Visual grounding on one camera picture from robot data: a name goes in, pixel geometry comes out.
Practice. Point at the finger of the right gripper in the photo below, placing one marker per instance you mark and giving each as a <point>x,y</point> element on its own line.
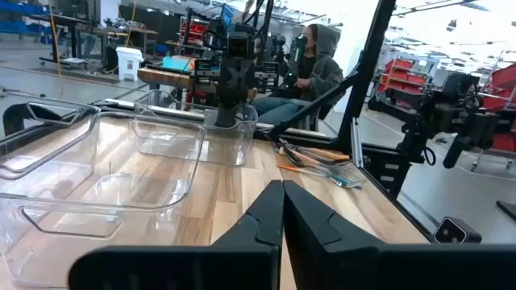
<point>231,117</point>
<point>221,117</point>

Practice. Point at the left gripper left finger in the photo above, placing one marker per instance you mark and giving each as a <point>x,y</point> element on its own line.
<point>258,241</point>

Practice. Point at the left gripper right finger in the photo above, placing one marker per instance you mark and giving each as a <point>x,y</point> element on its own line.
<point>318,249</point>

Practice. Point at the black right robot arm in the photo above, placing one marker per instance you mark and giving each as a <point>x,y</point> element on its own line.
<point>213,38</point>

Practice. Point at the black auxiliary robot arm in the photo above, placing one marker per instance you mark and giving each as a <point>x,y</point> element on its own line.
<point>451,113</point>

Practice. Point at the clear plastic bin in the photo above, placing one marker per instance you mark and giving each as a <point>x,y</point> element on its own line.
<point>72,117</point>
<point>60,258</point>
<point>225,149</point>

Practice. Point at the teal box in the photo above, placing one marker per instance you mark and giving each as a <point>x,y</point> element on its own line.
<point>177,63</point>

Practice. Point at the wooden workbench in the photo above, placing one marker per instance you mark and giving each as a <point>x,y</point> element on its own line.
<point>161,77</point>

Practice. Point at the person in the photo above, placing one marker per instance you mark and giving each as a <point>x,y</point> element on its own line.
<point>318,72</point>

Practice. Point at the white trash bin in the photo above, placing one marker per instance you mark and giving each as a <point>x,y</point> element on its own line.
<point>129,64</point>

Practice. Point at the red storage bin shelf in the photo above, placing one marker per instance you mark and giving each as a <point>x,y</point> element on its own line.
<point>399,74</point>
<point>504,80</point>

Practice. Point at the blue storage shelf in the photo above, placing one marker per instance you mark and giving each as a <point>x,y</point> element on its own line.
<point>24,10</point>

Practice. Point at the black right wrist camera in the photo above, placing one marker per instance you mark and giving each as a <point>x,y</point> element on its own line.
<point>240,44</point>

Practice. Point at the black table-level camera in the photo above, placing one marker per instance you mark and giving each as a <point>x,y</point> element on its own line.
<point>457,231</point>

